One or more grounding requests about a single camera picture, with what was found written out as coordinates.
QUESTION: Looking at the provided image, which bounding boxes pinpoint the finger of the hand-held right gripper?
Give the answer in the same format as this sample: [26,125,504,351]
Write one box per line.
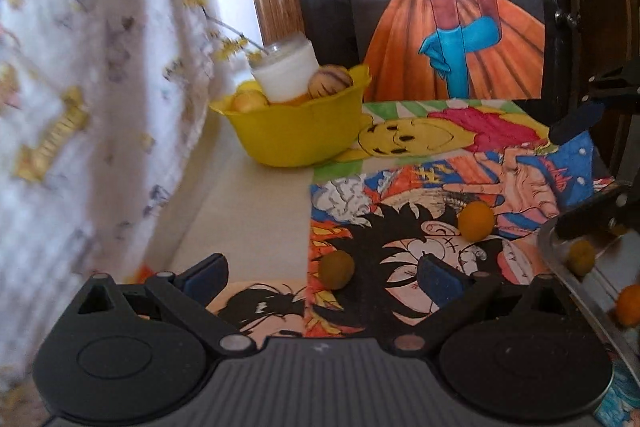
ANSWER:
[555,184,640,241]
[549,61,640,144]

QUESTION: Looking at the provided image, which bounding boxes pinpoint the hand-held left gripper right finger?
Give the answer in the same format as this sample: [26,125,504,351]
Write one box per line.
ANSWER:
[390,255,573,354]

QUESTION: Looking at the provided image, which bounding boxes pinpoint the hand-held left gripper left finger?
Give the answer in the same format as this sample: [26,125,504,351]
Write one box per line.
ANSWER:
[67,253,256,355]

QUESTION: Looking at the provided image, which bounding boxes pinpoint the small yellow brown fruit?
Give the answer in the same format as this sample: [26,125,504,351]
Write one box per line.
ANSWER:
[566,239,597,273]

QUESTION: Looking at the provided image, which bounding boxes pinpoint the metal tray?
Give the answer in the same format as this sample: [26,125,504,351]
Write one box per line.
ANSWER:
[537,207,640,370]

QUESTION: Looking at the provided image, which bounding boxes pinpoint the orange mandarin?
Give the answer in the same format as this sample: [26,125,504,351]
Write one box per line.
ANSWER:
[614,285,640,327]

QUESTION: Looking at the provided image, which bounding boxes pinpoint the small orange kumquat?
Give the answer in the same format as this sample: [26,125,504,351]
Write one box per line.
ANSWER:
[457,202,496,240]

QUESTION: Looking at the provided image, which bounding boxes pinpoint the colourful cartoon printed mat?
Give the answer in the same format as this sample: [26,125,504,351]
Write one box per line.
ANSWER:
[135,98,640,427]

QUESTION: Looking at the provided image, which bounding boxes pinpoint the small olive green fruit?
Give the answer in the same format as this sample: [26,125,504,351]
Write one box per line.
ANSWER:
[318,251,356,290]

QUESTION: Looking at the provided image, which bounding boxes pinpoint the metal cabinet knob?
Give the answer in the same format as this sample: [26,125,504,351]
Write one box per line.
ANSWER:
[552,8,581,28]

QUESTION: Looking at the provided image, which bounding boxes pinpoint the poster of orange dress figure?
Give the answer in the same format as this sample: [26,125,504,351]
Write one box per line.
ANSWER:
[345,0,547,101]

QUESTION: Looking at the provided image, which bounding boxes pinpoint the yellow plastic bowl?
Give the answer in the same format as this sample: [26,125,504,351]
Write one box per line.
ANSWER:
[209,64,373,168]

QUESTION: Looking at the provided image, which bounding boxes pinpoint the white patterned curtain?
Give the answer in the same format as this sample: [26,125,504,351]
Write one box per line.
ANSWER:
[0,0,263,390]

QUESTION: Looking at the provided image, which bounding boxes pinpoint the white jar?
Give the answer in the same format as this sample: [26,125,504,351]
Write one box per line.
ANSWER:
[249,32,321,102]

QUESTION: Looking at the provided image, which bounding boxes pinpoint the small striped pepino melon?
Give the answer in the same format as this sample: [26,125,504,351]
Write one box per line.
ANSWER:
[306,64,353,100]

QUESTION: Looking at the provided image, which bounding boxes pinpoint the yellow flower sprig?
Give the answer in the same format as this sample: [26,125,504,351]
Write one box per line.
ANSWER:
[202,13,268,64]

